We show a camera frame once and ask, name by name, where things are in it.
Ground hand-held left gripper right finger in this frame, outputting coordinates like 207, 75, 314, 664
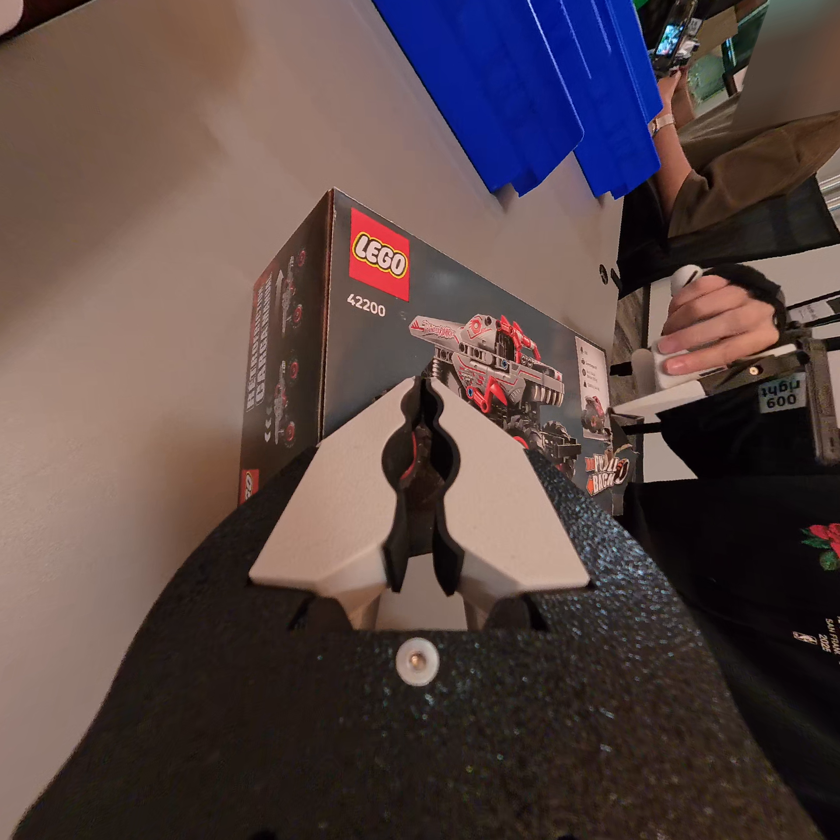
425, 377, 592, 632

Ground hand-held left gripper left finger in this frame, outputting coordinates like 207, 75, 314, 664
248, 375, 424, 632

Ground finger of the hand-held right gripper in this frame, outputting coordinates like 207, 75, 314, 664
608, 381, 711, 422

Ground black toy truck set box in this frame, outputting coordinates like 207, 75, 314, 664
238, 187, 636, 519

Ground person's right hand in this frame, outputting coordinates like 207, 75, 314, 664
656, 274, 782, 377

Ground black hand-held device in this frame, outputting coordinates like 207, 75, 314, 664
653, 0, 704, 70

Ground blue plastic bin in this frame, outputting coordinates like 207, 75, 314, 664
371, 0, 664, 200

